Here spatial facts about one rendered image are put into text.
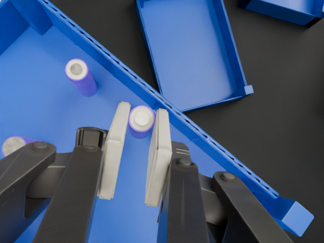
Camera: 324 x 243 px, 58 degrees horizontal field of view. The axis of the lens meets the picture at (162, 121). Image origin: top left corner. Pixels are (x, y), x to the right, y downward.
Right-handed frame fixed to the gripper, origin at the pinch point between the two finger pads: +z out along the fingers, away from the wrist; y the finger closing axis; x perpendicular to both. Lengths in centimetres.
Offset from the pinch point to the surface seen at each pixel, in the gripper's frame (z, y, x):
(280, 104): 55, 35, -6
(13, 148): 4.7, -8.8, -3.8
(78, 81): 7.5, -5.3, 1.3
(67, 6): 61, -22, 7
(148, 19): 61, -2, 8
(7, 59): 14.0, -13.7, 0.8
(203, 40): 60, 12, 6
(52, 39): 15.1, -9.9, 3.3
